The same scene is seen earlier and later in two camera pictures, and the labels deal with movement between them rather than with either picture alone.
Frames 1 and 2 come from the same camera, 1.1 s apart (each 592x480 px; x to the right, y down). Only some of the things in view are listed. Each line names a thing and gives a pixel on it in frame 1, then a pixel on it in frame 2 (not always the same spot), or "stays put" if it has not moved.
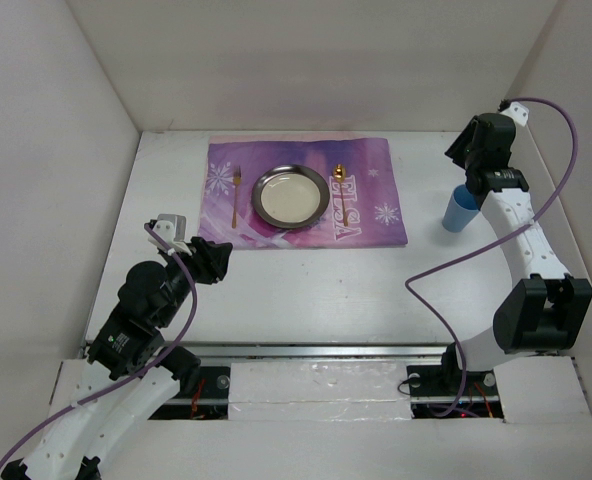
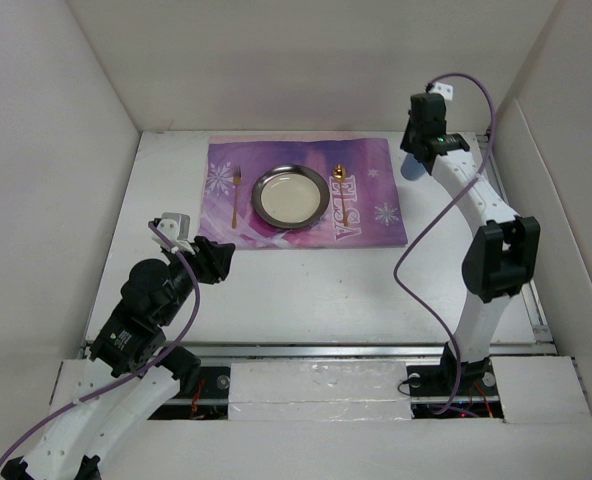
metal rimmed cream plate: (289, 196) stays put
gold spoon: (339, 175) stays put
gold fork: (237, 171) stays put
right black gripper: (455, 150) to (406, 145)
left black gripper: (210, 257) stays put
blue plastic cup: (461, 210) to (411, 168)
